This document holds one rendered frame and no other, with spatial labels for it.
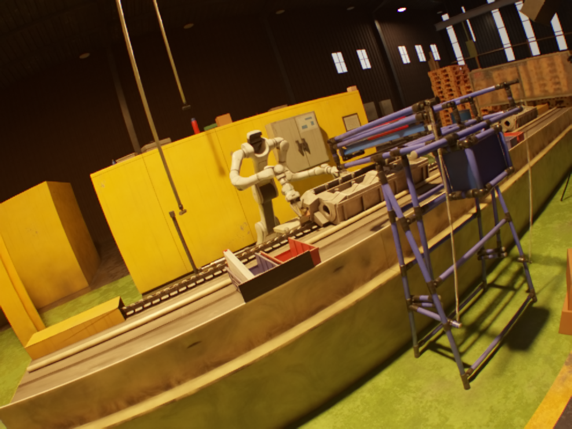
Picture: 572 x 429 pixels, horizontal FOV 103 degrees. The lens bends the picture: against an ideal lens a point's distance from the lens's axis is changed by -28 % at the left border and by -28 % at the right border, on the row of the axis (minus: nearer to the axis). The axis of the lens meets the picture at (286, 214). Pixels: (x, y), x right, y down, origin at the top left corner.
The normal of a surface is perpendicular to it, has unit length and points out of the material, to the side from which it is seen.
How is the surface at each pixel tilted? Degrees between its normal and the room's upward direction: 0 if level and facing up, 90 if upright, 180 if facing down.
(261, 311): 90
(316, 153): 90
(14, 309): 90
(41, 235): 90
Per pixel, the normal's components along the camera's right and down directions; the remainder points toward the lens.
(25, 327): 0.43, 0.07
